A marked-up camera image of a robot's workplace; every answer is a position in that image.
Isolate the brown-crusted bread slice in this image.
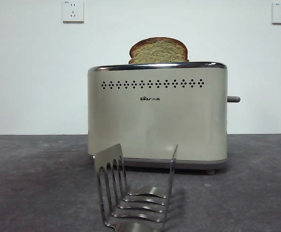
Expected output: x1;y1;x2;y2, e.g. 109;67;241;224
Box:
128;37;190;65

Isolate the cream toaster with chrome top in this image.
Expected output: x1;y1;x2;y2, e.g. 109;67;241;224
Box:
87;61;228;175

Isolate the stainless steel toast rack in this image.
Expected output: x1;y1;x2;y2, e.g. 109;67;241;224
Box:
93;143;179;232

